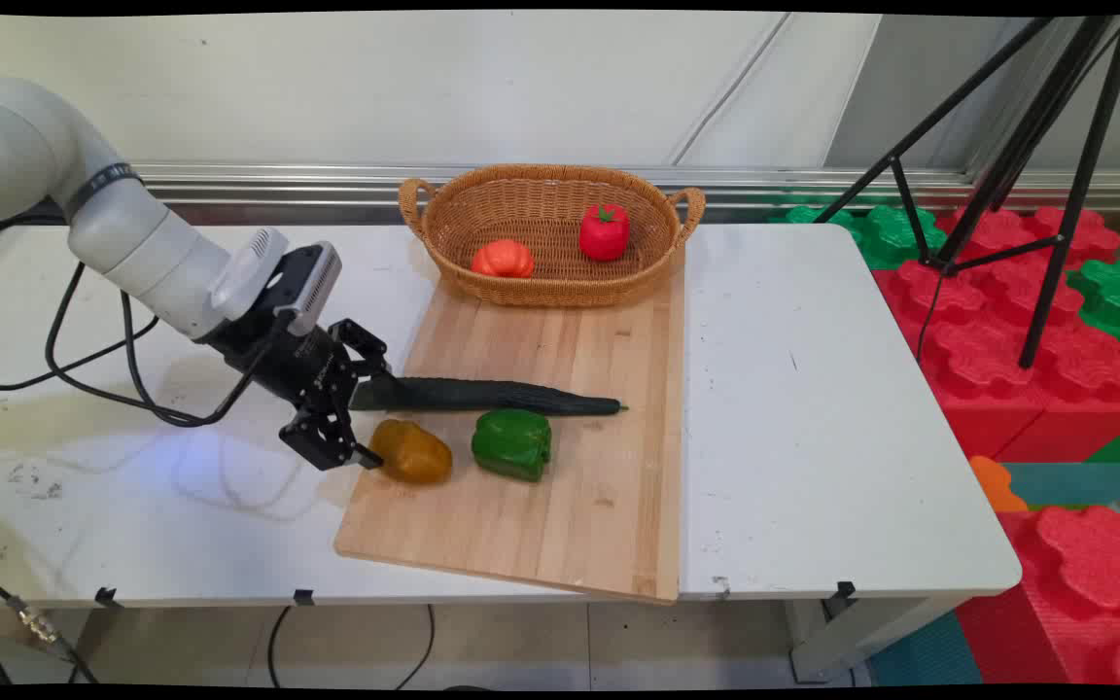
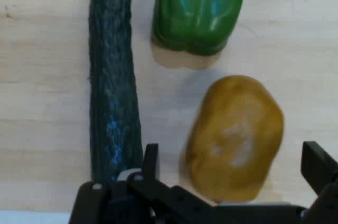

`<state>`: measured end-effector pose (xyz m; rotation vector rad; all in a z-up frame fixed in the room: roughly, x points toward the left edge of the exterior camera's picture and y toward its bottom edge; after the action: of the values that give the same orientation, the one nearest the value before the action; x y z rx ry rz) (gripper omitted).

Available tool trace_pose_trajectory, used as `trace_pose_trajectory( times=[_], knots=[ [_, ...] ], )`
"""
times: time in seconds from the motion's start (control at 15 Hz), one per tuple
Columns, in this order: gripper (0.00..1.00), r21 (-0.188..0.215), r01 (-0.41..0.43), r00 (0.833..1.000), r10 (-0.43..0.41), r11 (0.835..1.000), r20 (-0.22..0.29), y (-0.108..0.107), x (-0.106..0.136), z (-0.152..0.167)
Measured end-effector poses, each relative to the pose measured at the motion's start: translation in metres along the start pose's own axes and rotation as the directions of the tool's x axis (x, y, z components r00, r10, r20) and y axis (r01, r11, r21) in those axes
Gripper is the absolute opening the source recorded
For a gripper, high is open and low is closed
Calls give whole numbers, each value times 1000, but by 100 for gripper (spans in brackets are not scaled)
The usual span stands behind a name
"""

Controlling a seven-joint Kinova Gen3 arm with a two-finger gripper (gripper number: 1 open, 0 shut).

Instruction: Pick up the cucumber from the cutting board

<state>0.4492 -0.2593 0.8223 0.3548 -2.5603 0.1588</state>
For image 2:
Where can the green bell pepper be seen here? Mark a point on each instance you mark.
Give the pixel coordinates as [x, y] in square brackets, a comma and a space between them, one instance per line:
[198, 10]

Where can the dark green cucumber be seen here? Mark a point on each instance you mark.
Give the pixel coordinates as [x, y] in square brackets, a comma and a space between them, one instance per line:
[112, 81]

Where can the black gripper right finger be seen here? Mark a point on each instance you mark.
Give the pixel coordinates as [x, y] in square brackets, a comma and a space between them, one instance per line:
[319, 168]

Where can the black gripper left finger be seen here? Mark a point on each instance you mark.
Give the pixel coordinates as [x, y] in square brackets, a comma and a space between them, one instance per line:
[148, 181]

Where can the yellow-brown potato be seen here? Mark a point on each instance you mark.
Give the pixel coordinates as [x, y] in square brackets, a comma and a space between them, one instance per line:
[232, 139]

